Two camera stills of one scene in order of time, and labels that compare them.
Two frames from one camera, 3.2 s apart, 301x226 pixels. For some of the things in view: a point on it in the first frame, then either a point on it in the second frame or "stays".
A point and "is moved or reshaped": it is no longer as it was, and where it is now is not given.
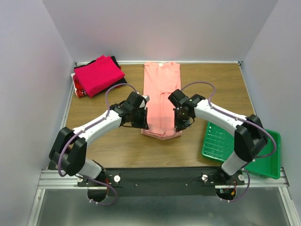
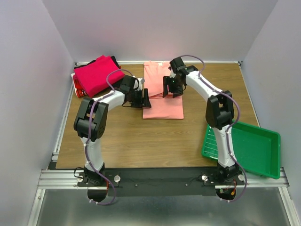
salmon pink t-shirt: (160, 79) is moved or reshaped
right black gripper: (178, 125) → (176, 92)
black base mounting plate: (194, 181) stays
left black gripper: (143, 124) → (144, 102)
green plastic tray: (218, 144) stays
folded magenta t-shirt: (97, 76) stays
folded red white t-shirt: (80, 92) stays
